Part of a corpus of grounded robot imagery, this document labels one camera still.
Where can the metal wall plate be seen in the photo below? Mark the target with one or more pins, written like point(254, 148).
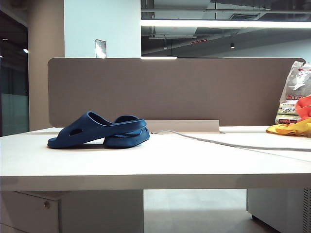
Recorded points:
point(100, 48)

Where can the blue rubber slipper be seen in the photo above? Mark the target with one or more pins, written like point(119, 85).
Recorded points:
point(121, 143)
point(63, 140)

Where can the long linear ceiling light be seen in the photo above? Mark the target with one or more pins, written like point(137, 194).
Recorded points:
point(218, 23)

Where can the printed plastic bag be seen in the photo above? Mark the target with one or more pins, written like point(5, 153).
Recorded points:
point(291, 102)

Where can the white drawer cabinet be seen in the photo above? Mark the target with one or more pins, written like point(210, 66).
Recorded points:
point(97, 213)

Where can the round drawer lock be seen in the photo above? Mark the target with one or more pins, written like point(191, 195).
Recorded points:
point(46, 204)

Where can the yellow cloth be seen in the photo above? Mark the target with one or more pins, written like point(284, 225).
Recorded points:
point(289, 129)

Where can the short strip light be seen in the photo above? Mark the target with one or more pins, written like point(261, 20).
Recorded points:
point(158, 57)

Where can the white cabinet with vent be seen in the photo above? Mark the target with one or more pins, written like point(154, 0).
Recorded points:
point(274, 208)

